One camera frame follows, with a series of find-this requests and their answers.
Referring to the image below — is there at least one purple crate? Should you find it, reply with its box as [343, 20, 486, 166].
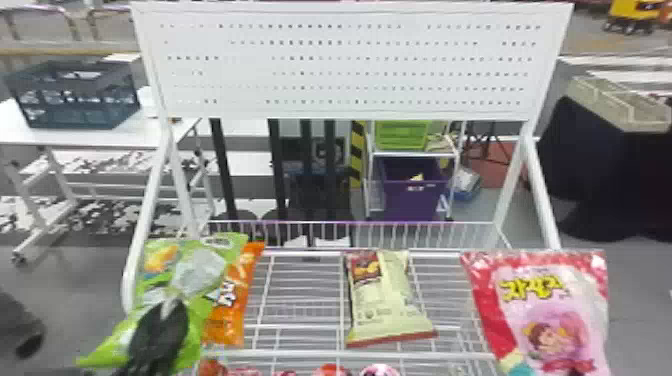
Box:
[378, 156, 451, 222]

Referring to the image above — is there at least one red can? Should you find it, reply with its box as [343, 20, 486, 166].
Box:
[312, 363, 352, 376]

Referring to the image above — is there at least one pale green snack packet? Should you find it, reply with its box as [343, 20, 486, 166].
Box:
[343, 248, 439, 349]

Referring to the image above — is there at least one orange snack packet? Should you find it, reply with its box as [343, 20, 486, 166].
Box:
[201, 240, 267, 348]

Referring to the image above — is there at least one striped post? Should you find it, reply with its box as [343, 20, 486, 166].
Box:
[348, 120, 367, 189]

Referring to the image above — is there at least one dark blue crate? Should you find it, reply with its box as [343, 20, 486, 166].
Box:
[4, 59, 142, 131]

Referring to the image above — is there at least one white side table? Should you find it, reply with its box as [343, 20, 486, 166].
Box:
[0, 85, 218, 265]

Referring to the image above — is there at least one pink snack packet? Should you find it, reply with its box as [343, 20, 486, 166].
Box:
[459, 248, 613, 376]

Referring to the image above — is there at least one clear box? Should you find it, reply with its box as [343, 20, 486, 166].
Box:
[565, 74, 672, 134]

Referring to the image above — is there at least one green basket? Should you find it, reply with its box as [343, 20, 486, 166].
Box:
[373, 120, 451, 154]

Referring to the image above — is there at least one black side table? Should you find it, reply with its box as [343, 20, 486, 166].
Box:
[536, 96, 672, 244]

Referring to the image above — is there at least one pink can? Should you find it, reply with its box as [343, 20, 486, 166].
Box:
[359, 363, 401, 376]

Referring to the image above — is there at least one white wire rack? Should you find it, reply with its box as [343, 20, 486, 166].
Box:
[120, 0, 576, 376]

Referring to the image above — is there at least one white shelf trolley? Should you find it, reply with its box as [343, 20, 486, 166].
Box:
[362, 120, 469, 221]

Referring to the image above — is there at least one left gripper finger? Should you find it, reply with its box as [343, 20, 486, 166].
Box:
[119, 298, 191, 376]

